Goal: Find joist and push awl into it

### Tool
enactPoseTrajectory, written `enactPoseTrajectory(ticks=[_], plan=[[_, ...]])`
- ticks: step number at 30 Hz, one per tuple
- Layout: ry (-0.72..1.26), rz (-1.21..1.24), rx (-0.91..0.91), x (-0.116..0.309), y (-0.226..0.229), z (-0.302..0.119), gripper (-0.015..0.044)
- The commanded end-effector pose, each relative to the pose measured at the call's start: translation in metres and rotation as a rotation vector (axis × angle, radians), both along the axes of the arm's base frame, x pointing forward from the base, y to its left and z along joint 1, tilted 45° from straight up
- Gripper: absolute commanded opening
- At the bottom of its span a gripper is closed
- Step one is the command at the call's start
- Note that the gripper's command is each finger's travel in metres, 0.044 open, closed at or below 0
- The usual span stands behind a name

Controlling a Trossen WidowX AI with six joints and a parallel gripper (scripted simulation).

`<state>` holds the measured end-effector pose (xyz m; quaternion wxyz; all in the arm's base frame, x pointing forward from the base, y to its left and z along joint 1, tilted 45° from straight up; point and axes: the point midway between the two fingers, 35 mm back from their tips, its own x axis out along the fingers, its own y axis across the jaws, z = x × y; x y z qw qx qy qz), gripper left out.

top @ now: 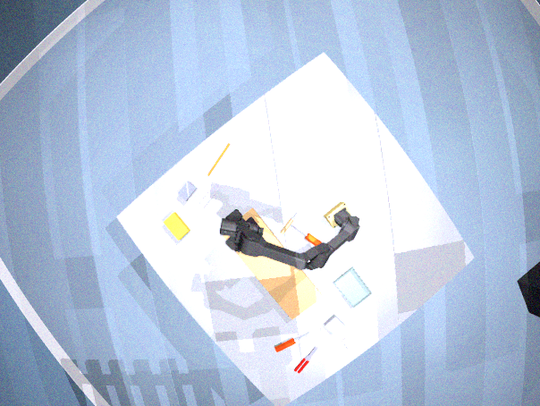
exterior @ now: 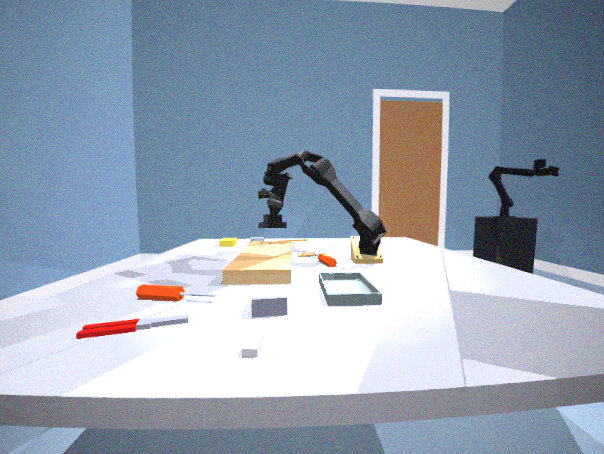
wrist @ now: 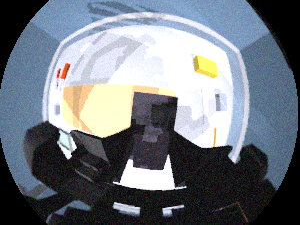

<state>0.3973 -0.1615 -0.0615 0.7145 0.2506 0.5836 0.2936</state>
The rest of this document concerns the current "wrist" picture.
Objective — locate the pale yellow flat block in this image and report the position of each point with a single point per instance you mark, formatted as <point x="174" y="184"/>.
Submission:
<point x="205" y="66"/>

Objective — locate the orange-handled awl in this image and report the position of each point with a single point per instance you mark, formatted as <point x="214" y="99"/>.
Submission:
<point x="64" y="73"/>

